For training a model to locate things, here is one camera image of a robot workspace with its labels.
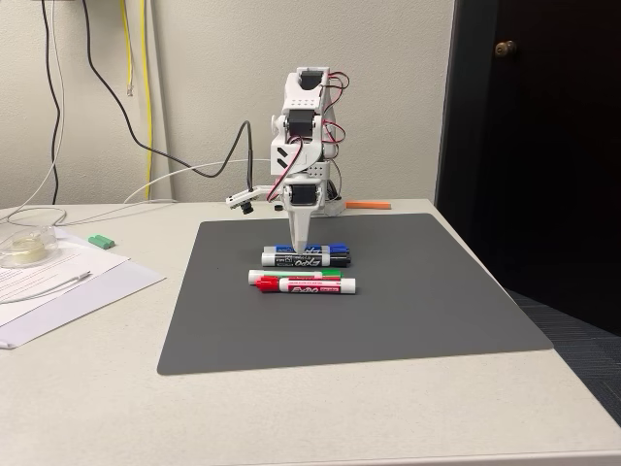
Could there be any blue Expo marker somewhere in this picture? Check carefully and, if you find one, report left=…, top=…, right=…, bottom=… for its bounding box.
left=263, top=241, right=349, bottom=257

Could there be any black Expo marker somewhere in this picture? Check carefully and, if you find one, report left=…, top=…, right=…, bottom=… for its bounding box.
left=261, top=250, right=353, bottom=269

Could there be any green Expo marker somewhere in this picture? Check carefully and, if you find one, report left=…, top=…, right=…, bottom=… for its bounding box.
left=247, top=268, right=343, bottom=286

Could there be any red Expo marker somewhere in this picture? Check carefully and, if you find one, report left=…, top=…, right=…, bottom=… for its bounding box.
left=254, top=275, right=360, bottom=296

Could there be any grey rectangular mat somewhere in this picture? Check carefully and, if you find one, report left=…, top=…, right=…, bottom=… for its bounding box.
left=155, top=212, right=555, bottom=377

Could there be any white paper stack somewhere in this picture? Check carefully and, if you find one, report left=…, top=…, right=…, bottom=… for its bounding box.
left=0, top=261, right=168, bottom=350

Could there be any printed white paper sheet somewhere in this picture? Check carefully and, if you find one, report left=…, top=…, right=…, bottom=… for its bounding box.
left=0, top=227, right=133, bottom=306

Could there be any dark door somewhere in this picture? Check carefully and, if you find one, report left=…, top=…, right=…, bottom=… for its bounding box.
left=434, top=0, right=621, bottom=337

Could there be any black camera on white mount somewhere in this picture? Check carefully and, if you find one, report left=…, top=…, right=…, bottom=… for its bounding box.
left=224, top=185, right=273, bottom=217

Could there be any white cable to robot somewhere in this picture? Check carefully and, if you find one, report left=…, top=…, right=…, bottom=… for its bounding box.
left=62, top=158, right=272, bottom=227

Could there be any long yellow cable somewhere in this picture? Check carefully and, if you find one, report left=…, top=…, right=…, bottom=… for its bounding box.
left=140, top=0, right=154, bottom=201

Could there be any thick black cable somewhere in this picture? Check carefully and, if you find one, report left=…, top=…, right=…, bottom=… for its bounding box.
left=81, top=0, right=256, bottom=191

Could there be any short yellow cable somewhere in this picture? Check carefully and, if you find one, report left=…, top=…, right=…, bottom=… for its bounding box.
left=119, top=0, right=135, bottom=97

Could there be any white cable with metal plug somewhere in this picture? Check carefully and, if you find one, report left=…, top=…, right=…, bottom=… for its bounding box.
left=0, top=270, right=93, bottom=305

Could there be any thin white looped cable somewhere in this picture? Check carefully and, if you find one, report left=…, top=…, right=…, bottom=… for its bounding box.
left=0, top=0, right=68, bottom=230

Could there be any thin black cable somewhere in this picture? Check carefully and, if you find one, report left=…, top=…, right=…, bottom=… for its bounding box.
left=41, top=0, right=66, bottom=206

